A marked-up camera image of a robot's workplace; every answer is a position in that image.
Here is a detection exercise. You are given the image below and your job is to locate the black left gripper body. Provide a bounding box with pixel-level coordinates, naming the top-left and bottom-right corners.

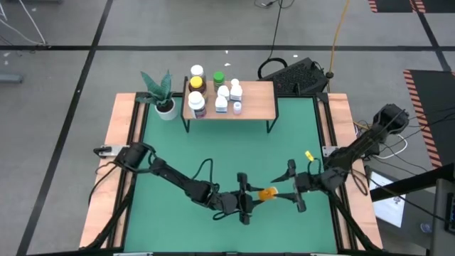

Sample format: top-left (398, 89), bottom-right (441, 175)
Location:
top-left (209, 172), bottom-right (250, 226)

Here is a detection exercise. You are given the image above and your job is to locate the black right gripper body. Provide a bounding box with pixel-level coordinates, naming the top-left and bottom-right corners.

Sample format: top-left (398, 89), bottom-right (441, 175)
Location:
top-left (287, 159), bottom-right (343, 214)

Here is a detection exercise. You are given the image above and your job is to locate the orange pill bottle white cap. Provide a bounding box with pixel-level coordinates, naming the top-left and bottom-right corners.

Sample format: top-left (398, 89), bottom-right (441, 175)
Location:
top-left (257, 187), bottom-right (279, 202)

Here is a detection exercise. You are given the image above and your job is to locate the white bottle blue label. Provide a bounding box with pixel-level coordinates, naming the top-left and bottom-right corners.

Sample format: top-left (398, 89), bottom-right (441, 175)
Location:
top-left (229, 78), bottom-right (244, 102)
top-left (214, 95), bottom-right (229, 114)

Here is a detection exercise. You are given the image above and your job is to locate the large white bottle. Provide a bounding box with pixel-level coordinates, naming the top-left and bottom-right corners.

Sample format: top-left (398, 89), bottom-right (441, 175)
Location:
top-left (187, 90), bottom-right (208, 119)

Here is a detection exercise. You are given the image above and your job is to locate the green bottle green cap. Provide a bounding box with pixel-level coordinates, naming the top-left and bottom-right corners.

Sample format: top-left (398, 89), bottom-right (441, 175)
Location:
top-left (213, 70), bottom-right (226, 92)

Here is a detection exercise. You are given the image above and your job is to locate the brown bottle yellow cap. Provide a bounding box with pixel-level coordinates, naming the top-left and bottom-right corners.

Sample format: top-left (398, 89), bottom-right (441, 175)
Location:
top-left (188, 75), bottom-right (208, 95)

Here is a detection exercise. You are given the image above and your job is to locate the green table mat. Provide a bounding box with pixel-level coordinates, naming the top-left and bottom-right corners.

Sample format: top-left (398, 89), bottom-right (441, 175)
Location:
top-left (122, 96), bottom-right (338, 254)

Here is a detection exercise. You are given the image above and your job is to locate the monitor with white screen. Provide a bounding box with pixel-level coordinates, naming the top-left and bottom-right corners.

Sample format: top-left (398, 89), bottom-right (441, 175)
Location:
top-left (364, 165), bottom-right (408, 229)

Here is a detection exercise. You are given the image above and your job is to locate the black metal bar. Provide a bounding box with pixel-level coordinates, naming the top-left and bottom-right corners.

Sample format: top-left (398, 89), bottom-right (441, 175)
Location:
top-left (369, 163), bottom-right (455, 203)

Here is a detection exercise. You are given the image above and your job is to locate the black perforated computer case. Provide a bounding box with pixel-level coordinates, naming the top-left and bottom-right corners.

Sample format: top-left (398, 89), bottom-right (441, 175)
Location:
top-left (261, 56), bottom-right (330, 96)

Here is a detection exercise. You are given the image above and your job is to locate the snake plant in white pot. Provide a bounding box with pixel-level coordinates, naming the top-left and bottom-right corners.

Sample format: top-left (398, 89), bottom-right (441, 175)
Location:
top-left (134, 69), bottom-right (178, 122)

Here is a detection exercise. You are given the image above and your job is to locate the grey metal cabinet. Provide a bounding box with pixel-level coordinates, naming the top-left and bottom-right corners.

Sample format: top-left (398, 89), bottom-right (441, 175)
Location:
top-left (429, 177), bottom-right (455, 256)

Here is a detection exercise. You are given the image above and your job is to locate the black mat with hazard stripes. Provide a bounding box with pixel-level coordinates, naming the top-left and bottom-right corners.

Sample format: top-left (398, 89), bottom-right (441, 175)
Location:
top-left (403, 69), bottom-right (455, 169)
top-left (368, 0), bottom-right (455, 14)

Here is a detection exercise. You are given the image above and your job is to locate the grey flat object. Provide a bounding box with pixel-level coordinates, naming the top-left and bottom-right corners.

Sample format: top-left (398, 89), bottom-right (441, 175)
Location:
top-left (0, 73), bottom-right (24, 85)

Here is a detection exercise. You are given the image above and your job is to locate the wooden shelf black metal frame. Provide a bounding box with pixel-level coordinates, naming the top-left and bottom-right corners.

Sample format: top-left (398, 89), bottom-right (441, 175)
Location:
top-left (180, 75), bottom-right (280, 134)

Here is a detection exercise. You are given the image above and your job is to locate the white looped cable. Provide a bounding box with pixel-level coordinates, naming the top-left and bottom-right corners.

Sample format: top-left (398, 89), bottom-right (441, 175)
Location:
top-left (373, 133), bottom-right (410, 160)

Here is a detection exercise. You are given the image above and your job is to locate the black aluminium table frame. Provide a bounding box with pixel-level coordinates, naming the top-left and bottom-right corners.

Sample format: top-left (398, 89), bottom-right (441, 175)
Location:
top-left (80, 91), bottom-right (385, 256)

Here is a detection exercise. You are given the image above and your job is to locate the yellow cable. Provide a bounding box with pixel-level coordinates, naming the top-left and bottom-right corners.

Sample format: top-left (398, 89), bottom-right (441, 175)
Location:
top-left (328, 0), bottom-right (353, 76)

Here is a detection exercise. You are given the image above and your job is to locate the black floor cable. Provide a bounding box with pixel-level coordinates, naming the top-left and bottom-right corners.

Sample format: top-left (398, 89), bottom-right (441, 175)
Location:
top-left (256, 0), bottom-right (289, 81)

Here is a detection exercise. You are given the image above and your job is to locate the white floor cable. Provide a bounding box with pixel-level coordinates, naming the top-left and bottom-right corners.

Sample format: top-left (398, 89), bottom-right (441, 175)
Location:
top-left (0, 0), bottom-right (48, 47)

